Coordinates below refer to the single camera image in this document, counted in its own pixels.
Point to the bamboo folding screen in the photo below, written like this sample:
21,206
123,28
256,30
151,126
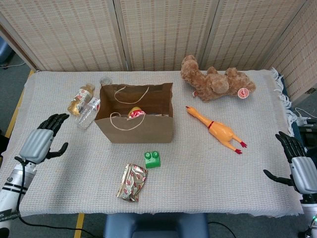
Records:
161,32

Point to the amber tea bottle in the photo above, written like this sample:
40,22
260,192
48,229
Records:
83,95

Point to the small clear plastic bottle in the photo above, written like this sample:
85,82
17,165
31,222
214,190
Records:
88,114

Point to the blue rounded chair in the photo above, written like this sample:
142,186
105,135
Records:
3,52

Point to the yellow toy pear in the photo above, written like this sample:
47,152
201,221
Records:
135,109

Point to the yellow rubber chicken toy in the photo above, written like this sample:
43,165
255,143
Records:
220,131

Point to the black equipment box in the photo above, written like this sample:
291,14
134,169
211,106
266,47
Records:
309,134

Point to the green toy block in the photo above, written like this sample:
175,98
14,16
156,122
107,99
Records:
152,162

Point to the green chips can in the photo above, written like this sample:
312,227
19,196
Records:
136,115

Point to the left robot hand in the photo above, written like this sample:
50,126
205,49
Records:
37,146

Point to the white woven tablecloth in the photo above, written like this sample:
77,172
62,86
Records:
198,186

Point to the brown plush teddy bear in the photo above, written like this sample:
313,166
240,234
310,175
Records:
210,81

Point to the brown paper shopping bag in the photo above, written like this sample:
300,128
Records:
138,129

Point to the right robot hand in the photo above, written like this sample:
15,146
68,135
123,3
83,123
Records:
305,176

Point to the small clear round object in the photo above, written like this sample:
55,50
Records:
105,80

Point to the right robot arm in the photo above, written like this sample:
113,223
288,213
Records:
309,213

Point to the shiny snack packet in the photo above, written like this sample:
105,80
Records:
132,183

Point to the blue padded seat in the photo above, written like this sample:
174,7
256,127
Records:
148,223

